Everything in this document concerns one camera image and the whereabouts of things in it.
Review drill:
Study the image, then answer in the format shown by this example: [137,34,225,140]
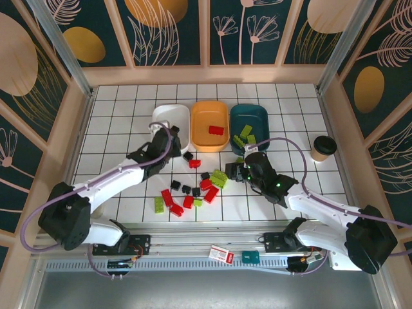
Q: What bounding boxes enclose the white plastic container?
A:
[152,103,191,155]

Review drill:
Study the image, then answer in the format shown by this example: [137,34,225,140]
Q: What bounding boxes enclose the orange plastic container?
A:
[190,100,231,153]

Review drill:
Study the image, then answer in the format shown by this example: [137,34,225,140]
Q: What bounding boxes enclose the teal plastic container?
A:
[229,103,270,155]

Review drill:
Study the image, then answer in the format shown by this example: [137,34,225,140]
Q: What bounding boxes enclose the red white card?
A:
[209,245,234,264]

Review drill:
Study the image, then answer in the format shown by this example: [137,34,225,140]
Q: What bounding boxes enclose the small teal card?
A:
[241,250,260,264]

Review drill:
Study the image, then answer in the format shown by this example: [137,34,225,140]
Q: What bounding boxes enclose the white mounting plate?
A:
[328,250,350,271]

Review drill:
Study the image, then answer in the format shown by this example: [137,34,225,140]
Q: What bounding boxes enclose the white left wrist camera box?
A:
[148,120,171,133]

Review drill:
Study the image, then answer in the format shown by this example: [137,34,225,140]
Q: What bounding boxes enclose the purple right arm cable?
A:
[247,137,412,277]

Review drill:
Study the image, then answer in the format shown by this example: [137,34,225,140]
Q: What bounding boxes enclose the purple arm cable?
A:
[19,124,174,279]
[247,137,412,277]

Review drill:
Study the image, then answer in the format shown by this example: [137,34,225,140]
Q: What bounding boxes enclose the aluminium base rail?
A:
[30,229,351,258]

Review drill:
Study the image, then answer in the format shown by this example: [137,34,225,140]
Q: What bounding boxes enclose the aluminium table edge rail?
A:
[66,89,97,187]
[317,86,358,210]

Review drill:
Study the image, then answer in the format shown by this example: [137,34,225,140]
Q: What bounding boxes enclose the black electronics board with wires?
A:
[288,256,323,268]
[107,259,135,270]

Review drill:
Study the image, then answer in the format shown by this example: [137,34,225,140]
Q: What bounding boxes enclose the grey slotted cable duct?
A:
[44,257,290,276]

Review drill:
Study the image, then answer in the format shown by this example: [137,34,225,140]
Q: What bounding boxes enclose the teal wall panel orange circle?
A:
[114,0,203,68]

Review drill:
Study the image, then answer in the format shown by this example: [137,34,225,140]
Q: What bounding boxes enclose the teal wall panel pink flowers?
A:
[208,0,284,67]

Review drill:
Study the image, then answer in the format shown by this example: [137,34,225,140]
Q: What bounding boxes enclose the teal wall panel yellow oval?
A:
[41,0,131,68]
[341,48,412,141]

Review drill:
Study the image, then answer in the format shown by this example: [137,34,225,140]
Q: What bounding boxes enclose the aluminium frame post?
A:
[316,0,387,95]
[25,0,97,97]

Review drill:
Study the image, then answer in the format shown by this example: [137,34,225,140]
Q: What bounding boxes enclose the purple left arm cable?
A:
[19,124,174,279]

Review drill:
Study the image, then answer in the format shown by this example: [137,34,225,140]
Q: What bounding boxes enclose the teal wall panel pink leaf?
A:
[366,122,412,231]
[336,0,412,77]

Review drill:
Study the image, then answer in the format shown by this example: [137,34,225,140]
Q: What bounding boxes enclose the teal wall panel white flower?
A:
[0,99,46,234]

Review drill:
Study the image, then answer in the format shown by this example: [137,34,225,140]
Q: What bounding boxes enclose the teal wall panel gold lines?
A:
[0,0,71,145]

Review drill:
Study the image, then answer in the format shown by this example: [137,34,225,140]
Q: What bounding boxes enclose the teal wall panel pale circle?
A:
[282,0,358,67]

